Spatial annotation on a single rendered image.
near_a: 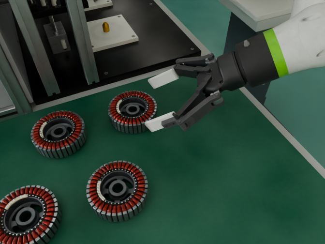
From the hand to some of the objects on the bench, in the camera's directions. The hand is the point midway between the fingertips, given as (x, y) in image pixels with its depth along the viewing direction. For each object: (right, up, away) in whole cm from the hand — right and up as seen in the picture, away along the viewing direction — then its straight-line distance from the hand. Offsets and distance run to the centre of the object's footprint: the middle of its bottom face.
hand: (154, 102), depth 64 cm
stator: (-20, -8, -1) cm, 22 cm away
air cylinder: (-28, +18, +19) cm, 39 cm away
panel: (-43, +23, +24) cm, 54 cm away
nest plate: (-15, +23, +24) cm, 36 cm away
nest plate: (-25, +39, +38) cm, 60 cm away
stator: (-5, -3, +4) cm, 7 cm away
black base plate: (-22, +29, +32) cm, 48 cm away
